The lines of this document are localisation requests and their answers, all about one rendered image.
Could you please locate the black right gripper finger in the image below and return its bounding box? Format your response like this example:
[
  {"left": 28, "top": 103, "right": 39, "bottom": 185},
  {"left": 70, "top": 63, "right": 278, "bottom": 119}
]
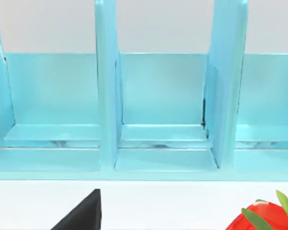
[{"left": 50, "top": 188, "right": 103, "bottom": 230}]

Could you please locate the light blue rack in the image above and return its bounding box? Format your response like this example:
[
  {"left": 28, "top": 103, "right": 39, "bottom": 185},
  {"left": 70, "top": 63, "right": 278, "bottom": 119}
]
[{"left": 0, "top": 0, "right": 288, "bottom": 182}]

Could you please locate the red flower with green leaves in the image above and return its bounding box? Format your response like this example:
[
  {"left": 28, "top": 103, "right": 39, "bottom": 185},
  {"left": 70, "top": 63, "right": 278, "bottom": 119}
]
[{"left": 224, "top": 190, "right": 288, "bottom": 230}]

